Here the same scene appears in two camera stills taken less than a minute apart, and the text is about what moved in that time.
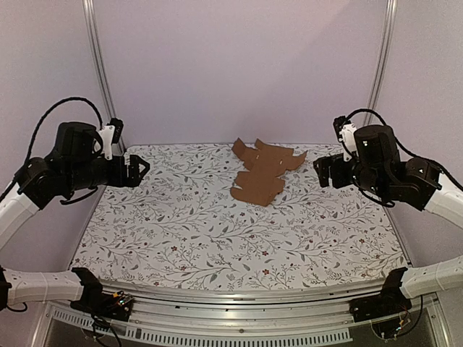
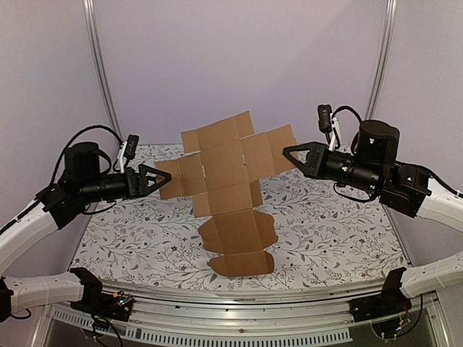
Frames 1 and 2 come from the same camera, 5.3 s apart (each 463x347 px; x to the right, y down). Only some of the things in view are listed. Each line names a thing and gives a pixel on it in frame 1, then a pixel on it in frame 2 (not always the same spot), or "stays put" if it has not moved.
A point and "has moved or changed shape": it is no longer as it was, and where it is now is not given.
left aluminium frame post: (93, 42) stays put
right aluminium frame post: (391, 11) stays put
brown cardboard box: (260, 185) has moved or changed shape
